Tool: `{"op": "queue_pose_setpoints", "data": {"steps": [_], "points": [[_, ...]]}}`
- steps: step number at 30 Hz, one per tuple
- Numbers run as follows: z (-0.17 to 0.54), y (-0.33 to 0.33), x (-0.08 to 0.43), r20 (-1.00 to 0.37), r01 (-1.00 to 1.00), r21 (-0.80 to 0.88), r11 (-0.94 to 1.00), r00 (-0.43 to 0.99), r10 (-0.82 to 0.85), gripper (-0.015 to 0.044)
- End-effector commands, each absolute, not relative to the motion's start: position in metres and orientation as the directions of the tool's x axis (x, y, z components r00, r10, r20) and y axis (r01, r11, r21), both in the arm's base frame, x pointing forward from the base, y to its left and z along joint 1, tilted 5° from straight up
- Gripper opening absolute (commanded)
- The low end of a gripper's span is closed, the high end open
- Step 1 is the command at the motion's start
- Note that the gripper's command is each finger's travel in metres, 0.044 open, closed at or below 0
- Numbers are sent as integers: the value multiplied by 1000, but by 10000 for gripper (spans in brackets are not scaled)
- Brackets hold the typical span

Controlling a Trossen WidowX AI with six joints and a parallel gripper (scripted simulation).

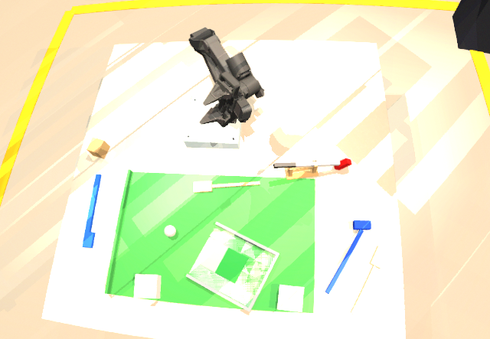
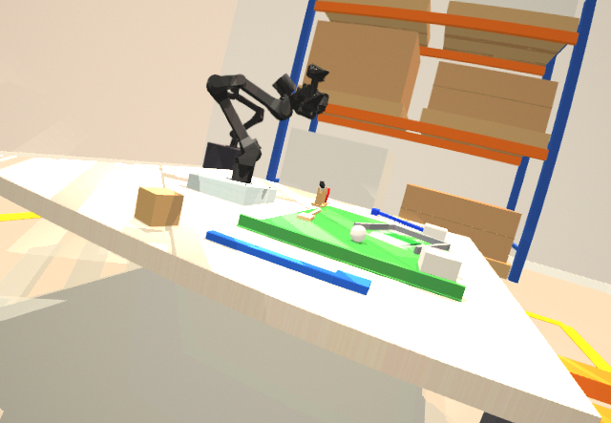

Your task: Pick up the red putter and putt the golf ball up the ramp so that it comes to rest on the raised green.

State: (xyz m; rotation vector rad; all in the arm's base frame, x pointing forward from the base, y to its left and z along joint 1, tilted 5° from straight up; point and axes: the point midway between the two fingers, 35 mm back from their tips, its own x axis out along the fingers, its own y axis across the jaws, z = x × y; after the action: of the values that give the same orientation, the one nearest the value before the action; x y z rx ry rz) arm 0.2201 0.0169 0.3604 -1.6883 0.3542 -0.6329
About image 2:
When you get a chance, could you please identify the green flat mat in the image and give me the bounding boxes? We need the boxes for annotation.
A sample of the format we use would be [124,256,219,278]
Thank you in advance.
[236,205,462,303]

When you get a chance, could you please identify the beige rectangular block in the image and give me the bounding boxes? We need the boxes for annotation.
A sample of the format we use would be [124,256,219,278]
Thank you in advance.
[422,223,448,242]
[418,245,462,282]

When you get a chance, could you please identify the tan cube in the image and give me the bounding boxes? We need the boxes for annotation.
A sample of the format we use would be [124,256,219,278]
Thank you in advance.
[134,186,184,227]

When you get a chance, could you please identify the white golf ball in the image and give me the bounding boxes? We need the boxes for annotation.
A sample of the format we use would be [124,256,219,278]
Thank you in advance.
[350,225,367,243]

